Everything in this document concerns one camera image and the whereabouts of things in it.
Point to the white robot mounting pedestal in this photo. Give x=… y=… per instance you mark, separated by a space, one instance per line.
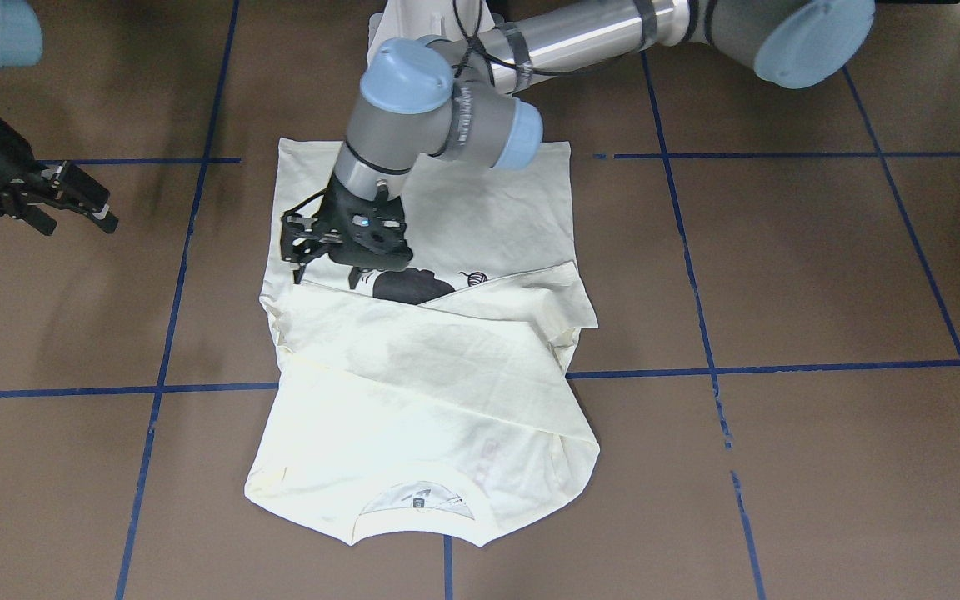
x=419 y=19

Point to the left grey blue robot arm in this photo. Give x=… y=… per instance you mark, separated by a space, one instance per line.
x=457 y=100

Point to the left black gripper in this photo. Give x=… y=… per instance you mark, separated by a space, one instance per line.
x=335 y=211

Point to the cream long-sleeve cat shirt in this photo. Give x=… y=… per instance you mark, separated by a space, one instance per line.
x=434 y=399

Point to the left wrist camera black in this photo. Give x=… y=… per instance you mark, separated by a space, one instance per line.
x=376 y=240

